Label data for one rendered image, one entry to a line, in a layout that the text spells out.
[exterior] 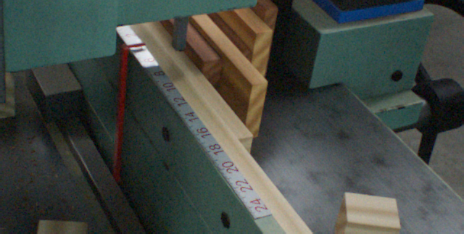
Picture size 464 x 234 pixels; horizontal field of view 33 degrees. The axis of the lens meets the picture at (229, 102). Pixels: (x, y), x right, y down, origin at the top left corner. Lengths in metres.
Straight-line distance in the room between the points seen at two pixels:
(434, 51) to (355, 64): 1.99
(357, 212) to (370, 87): 0.25
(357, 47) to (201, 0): 0.19
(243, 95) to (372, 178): 0.12
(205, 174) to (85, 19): 0.14
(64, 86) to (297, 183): 0.27
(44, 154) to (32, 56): 0.26
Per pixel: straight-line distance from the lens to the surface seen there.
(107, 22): 0.55
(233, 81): 0.66
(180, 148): 0.60
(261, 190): 0.54
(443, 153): 2.28
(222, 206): 0.55
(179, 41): 0.67
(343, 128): 0.70
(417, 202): 0.65
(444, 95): 0.91
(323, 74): 0.74
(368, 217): 0.57
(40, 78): 0.81
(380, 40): 0.76
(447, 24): 2.95
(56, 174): 0.77
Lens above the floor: 1.31
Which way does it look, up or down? 35 degrees down
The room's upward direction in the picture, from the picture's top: 9 degrees clockwise
